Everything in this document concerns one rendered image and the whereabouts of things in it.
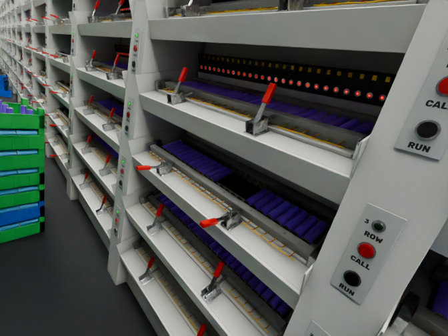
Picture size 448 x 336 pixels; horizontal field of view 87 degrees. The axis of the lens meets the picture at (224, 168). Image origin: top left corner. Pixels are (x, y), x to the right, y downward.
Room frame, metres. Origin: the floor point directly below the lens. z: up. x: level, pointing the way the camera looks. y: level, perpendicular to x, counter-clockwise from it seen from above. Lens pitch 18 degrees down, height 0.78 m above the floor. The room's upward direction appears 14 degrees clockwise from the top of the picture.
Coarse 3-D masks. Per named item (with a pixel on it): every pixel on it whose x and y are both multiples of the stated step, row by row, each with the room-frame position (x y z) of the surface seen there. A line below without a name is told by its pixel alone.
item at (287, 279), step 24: (144, 144) 0.72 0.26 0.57; (264, 168) 0.57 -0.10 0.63; (168, 192) 0.55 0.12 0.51; (192, 192) 0.52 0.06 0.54; (312, 192) 0.48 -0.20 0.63; (192, 216) 0.48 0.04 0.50; (216, 216) 0.44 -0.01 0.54; (216, 240) 0.43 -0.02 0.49; (240, 240) 0.38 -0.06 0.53; (264, 240) 0.39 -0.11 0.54; (264, 264) 0.33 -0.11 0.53; (288, 264) 0.34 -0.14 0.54; (312, 264) 0.33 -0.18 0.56; (288, 288) 0.30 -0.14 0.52
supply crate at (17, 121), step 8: (8, 104) 0.93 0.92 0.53; (16, 104) 0.95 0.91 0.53; (24, 104) 0.97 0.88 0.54; (16, 112) 0.95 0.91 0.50; (40, 112) 0.87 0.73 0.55; (0, 120) 0.77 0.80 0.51; (8, 120) 0.79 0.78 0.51; (16, 120) 0.81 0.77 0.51; (24, 120) 0.83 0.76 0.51; (32, 120) 0.85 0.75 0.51; (40, 120) 0.87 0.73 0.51; (0, 128) 0.77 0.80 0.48; (8, 128) 0.79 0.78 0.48; (16, 128) 0.81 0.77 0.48; (24, 128) 0.83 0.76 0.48; (32, 128) 0.85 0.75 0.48; (40, 128) 0.87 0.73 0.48
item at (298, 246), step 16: (160, 160) 0.65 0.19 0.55; (176, 160) 0.62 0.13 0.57; (192, 176) 0.56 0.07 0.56; (224, 192) 0.49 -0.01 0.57; (256, 224) 0.41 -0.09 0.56; (272, 224) 0.40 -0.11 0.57; (272, 240) 0.37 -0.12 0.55; (288, 240) 0.36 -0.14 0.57; (288, 256) 0.34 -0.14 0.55; (304, 256) 0.34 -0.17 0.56
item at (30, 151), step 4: (0, 152) 0.78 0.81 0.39; (4, 152) 0.78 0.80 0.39; (8, 152) 0.79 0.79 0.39; (12, 152) 0.80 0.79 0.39; (16, 152) 0.81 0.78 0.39; (20, 152) 0.82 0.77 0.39; (24, 152) 0.83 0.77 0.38; (28, 152) 0.84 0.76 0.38; (32, 152) 0.85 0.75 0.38; (36, 152) 0.86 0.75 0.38; (0, 156) 0.78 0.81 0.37
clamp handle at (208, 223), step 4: (228, 212) 0.41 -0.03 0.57; (224, 216) 0.41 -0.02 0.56; (228, 216) 0.42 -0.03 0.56; (204, 220) 0.38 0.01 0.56; (208, 220) 0.38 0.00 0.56; (212, 220) 0.38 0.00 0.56; (216, 220) 0.39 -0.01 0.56; (220, 220) 0.39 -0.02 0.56; (224, 220) 0.40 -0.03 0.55; (200, 224) 0.37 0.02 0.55; (204, 224) 0.36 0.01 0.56; (208, 224) 0.37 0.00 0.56; (212, 224) 0.38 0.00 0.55; (216, 224) 0.39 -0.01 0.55
